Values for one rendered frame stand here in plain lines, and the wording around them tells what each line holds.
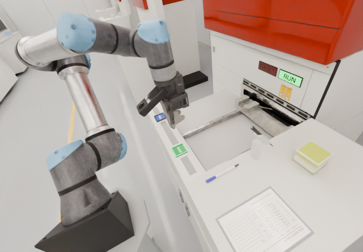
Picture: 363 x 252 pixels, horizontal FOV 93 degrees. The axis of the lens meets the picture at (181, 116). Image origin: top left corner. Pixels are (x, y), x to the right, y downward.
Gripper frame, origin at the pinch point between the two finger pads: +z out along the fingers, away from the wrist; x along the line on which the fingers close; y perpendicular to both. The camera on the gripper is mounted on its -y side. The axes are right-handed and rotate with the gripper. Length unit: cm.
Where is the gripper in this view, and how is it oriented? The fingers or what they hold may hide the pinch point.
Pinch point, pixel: (171, 126)
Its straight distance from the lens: 65.0
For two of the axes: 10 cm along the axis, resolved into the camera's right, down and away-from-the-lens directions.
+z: 1.6, 7.6, 6.3
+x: -4.1, -5.3, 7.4
